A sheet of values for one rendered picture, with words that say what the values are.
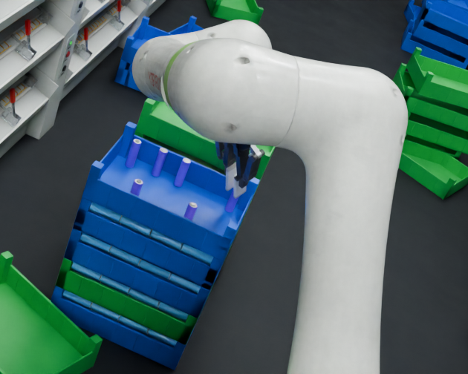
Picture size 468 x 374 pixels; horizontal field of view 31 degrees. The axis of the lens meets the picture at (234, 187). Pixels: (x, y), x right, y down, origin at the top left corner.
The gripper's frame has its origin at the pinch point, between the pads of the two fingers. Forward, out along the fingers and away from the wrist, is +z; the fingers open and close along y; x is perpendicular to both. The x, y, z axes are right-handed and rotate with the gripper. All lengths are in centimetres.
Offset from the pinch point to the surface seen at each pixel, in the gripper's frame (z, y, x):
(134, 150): -0.8, 19.0, 10.9
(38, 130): 38, 70, 8
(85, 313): 24.1, 8.1, 35.0
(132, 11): 53, 106, -50
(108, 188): -6.0, 11.0, 22.8
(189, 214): -1.9, -1.4, 13.4
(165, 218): -2.4, 0.5, 17.7
